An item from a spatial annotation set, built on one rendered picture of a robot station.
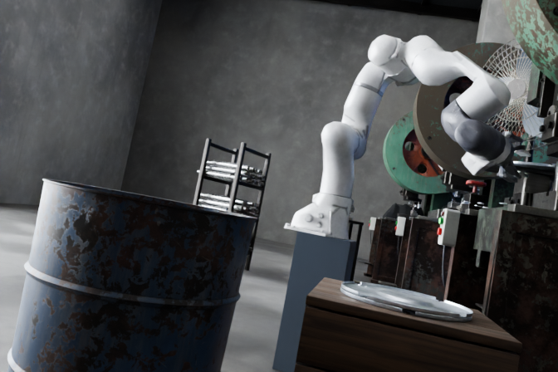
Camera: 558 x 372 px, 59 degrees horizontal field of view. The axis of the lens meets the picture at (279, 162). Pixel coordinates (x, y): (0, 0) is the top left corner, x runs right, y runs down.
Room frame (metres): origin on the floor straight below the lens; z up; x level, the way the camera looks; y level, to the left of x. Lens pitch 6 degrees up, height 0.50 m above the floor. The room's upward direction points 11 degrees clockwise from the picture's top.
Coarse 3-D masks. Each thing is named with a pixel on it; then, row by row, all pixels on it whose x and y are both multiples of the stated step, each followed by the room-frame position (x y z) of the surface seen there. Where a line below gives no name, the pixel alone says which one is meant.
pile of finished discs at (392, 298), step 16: (352, 288) 1.14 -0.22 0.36; (368, 288) 1.20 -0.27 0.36; (384, 288) 1.26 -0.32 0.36; (384, 304) 1.05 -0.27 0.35; (400, 304) 1.00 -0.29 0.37; (416, 304) 1.07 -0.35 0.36; (432, 304) 1.10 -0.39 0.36; (448, 304) 1.19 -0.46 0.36; (448, 320) 1.00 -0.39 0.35; (464, 320) 1.03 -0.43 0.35
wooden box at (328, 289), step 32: (320, 288) 1.12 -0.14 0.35; (320, 320) 0.98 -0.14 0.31; (352, 320) 0.97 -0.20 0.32; (384, 320) 0.96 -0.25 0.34; (416, 320) 0.95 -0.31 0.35; (480, 320) 1.10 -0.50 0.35; (320, 352) 0.98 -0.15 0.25; (352, 352) 0.97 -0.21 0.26; (384, 352) 0.95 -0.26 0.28; (416, 352) 0.94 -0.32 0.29; (448, 352) 0.93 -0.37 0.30; (480, 352) 0.92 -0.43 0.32; (512, 352) 0.92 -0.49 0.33
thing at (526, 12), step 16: (512, 0) 1.26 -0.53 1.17; (528, 0) 1.18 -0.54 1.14; (544, 0) 1.14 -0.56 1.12; (512, 16) 1.28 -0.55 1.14; (528, 16) 1.21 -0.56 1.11; (544, 16) 1.14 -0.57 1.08; (528, 32) 1.24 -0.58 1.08; (544, 32) 1.18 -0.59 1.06; (528, 48) 1.29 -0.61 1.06; (544, 48) 1.22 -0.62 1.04; (544, 64) 1.27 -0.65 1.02
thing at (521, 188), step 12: (492, 168) 1.58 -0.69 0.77; (516, 168) 1.52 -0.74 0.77; (528, 168) 1.52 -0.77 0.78; (528, 180) 1.53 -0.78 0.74; (540, 180) 1.53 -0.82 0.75; (552, 180) 1.60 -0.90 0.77; (516, 192) 1.59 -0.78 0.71; (528, 192) 1.53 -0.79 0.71; (540, 192) 1.53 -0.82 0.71; (528, 204) 1.53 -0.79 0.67
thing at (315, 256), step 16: (304, 240) 1.64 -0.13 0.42; (320, 240) 1.62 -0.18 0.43; (336, 240) 1.61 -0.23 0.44; (352, 240) 1.76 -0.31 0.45; (304, 256) 1.63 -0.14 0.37; (320, 256) 1.62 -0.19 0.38; (336, 256) 1.60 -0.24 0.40; (352, 256) 1.72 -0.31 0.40; (304, 272) 1.63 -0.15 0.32; (320, 272) 1.62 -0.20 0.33; (336, 272) 1.60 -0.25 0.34; (288, 288) 1.64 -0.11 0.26; (304, 288) 1.63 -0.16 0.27; (288, 304) 1.64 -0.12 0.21; (304, 304) 1.63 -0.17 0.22; (288, 320) 1.64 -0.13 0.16; (288, 336) 1.63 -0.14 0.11; (288, 352) 1.63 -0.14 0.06; (272, 368) 1.64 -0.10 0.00; (288, 368) 1.63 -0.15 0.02
